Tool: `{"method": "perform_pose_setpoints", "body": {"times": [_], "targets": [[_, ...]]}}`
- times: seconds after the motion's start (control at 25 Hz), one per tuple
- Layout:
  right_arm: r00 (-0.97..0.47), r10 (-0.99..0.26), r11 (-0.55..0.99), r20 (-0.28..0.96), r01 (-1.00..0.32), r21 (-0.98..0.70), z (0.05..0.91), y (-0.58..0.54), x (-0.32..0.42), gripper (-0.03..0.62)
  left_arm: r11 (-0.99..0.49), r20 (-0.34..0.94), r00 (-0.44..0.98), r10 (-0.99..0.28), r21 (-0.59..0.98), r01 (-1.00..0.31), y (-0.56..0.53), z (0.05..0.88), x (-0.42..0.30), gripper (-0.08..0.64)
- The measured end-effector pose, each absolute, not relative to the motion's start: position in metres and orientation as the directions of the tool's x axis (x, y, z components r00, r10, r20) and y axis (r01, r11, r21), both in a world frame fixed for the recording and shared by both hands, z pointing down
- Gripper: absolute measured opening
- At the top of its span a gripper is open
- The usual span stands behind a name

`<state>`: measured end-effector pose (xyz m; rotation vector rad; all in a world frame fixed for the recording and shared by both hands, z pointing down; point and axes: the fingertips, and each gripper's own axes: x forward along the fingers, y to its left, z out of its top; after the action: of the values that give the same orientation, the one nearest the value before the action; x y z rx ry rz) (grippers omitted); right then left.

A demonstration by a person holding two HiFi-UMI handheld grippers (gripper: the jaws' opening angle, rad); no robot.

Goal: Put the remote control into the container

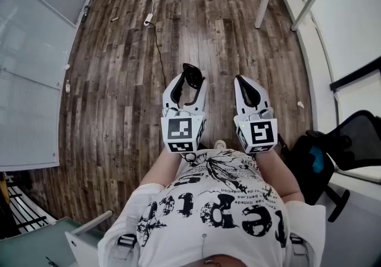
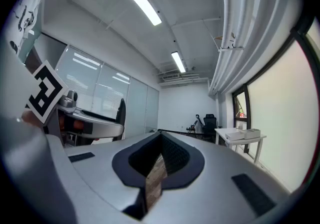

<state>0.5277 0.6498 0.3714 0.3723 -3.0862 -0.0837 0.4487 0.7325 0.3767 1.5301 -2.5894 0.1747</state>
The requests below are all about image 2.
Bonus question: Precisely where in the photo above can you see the long ceiling light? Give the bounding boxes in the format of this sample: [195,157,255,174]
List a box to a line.
[117,0,163,27]

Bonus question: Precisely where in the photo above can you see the short ceiling light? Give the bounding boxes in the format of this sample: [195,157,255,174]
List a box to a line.
[171,51,187,74]

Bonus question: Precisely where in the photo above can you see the white printed t-shirt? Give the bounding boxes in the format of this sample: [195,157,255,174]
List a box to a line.
[3,0,66,65]

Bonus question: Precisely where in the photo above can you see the white table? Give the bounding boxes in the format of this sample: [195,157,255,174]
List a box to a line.
[214,127,267,167]

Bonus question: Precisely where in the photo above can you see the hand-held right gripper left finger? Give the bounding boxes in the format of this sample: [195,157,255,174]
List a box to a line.
[63,131,163,221]

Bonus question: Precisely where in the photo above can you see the flat white box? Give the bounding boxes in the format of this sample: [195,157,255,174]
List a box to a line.
[224,131,247,142]

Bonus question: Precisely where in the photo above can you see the large frosted window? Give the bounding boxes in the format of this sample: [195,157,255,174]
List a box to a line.
[231,16,320,193]

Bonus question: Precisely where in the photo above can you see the tall black chair back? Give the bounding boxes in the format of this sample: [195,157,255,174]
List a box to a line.
[113,97,127,142]

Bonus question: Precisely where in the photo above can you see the black office chair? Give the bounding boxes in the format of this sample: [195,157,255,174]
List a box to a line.
[201,113,224,142]

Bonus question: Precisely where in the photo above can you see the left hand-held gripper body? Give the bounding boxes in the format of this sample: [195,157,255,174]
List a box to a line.
[24,59,94,149]

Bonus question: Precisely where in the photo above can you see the white air vent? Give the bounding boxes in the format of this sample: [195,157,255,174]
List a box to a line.
[161,73,181,82]

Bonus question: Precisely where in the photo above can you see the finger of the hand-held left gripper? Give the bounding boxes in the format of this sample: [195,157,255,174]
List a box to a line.
[57,106,125,142]

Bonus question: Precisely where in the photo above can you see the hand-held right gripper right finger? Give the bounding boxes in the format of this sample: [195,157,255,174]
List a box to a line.
[146,130,293,224]

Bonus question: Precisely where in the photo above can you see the black folding chair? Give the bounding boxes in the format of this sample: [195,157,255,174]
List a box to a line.
[185,113,201,137]

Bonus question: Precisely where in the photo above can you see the person's left forearm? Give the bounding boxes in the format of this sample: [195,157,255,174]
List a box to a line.
[21,110,45,129]

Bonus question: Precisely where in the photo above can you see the white ceiling pipes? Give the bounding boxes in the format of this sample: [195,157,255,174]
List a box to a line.
[208,0,285,97]

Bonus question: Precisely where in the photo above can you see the small white box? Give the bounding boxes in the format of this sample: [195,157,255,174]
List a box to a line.
[241,128,262,140]

